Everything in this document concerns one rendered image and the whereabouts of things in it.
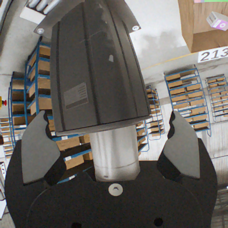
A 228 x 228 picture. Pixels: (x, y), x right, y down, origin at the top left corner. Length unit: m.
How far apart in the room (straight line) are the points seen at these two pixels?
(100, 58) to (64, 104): 0.11
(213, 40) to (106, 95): 0.56
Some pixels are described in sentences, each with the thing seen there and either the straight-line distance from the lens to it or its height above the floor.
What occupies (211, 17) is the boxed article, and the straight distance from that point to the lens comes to 0.55.
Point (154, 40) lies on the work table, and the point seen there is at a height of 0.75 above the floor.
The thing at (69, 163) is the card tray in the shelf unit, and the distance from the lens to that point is 1.23.
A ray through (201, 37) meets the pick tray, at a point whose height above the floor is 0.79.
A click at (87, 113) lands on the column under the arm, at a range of 0.19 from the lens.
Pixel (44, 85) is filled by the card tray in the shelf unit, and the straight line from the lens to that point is 1.21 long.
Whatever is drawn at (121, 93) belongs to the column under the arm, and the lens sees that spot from 0.16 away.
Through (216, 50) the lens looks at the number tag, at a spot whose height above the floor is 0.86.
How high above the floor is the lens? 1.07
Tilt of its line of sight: 4 degrees down
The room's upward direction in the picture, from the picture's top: 169 degrees clockwise
